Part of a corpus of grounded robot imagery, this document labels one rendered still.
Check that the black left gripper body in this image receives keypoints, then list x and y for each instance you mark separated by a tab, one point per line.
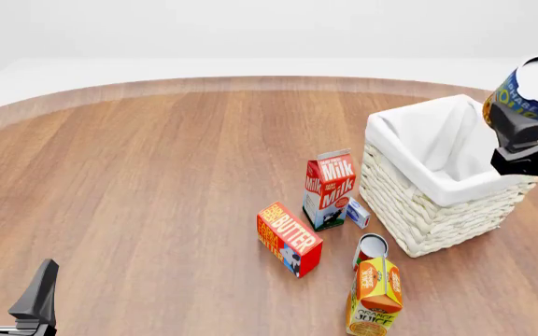
26	332

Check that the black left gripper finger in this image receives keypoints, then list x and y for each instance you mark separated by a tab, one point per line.
38	301

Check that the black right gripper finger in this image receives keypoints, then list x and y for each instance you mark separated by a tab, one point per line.
516	129

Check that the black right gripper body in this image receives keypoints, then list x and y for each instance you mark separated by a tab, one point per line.
535	162

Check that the alphabet soup can blue label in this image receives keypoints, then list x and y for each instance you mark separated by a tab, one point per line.
537	82

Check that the white cloth basket liner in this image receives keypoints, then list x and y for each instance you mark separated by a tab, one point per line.
432	140

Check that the white woven basket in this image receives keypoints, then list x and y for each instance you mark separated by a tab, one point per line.
418	217

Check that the small blue white box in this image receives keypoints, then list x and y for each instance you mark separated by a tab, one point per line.
358	213

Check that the red labelled tin can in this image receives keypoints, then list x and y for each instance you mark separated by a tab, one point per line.
372	245

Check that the red white milk carton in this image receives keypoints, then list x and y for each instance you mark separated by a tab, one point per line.
329	189

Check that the orange juice carton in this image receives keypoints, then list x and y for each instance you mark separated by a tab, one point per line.
374	297

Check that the red orange butter box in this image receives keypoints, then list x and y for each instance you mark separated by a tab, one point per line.
290	236

